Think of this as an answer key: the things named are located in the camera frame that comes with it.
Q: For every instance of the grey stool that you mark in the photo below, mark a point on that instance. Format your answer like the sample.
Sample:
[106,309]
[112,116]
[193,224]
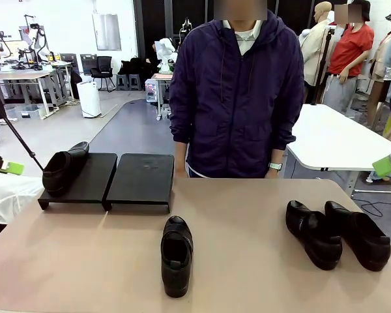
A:
[122,80]
[135,80]

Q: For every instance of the person's left forearm purple sleeve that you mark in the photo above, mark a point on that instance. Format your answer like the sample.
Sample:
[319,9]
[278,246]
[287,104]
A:
[285,137]

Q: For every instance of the person in purple jacket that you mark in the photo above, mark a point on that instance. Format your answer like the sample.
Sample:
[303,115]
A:
[234,98]

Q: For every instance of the white air purifier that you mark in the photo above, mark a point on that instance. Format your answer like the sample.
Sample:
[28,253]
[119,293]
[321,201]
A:
[88,101]

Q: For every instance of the pile of black bags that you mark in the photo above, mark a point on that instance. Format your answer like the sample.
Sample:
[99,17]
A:
[133,66]

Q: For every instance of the white table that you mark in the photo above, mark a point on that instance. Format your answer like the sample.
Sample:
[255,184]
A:
[329,137]

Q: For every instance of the white desk robot arm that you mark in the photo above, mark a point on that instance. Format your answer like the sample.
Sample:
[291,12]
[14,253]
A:
[40,45]

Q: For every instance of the person's right hand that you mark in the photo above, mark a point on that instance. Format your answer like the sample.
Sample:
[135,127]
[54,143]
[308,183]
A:
[180,172]

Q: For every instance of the glowing computer case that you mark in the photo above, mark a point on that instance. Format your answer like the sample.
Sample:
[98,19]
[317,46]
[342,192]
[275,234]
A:
[153,91]

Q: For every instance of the black office chair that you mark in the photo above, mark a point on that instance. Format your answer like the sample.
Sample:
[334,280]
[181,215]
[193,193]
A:
[104,65]

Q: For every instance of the black camera tripod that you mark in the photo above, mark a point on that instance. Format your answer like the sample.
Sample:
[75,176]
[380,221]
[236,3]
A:
[324,58]

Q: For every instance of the black tripod leg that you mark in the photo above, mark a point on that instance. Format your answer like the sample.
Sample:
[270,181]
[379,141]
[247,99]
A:
[19,140]

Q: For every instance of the grey wall panel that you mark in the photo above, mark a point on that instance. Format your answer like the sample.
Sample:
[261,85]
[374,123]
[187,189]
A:
[107,32]

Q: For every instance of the grey work desk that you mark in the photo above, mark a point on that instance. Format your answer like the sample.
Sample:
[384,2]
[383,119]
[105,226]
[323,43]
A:
[19,75]

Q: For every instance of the white plastic sheet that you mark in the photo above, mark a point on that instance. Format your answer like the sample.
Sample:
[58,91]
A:
[9,199]

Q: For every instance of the mannequin in beige jacket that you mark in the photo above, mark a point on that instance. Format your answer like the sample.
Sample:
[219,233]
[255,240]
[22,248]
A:
[312,49]

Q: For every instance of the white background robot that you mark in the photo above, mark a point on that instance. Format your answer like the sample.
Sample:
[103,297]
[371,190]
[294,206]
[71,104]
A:
[166,49]

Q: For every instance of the person's right forearm purple sleeve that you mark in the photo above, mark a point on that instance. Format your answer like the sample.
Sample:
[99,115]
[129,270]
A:
[180,130]

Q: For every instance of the black shoe stand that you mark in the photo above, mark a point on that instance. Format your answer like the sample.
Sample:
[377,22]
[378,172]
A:
[140,182]
[91,182]

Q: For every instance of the black leather shoe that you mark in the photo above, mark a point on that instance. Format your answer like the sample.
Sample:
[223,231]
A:
[62,176]
[326,257]
[174,280]
[371,257]

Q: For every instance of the silver wristwatch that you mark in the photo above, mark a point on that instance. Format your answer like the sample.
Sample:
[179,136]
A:
[275,166]

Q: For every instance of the person's left hand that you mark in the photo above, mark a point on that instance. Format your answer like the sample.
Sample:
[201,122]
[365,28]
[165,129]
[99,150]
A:
[273,174]

